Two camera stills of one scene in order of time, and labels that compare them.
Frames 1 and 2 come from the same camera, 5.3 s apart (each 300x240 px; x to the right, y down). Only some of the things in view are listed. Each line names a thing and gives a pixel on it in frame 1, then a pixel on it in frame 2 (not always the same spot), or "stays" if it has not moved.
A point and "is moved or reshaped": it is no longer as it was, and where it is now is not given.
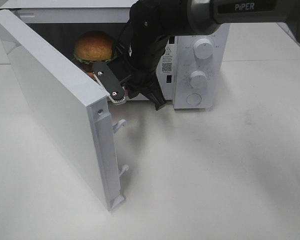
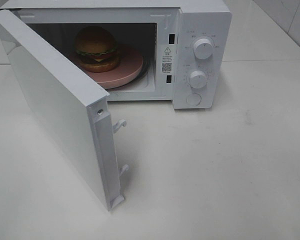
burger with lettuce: x=92 y=47 is moved or reshaped
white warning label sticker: x=168 y=60 stays
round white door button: x=193 y=99 stays
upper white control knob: x=203 y=48 stays
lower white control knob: x=198 y=79 stays
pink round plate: x=126 y=92 is moved or reshaped
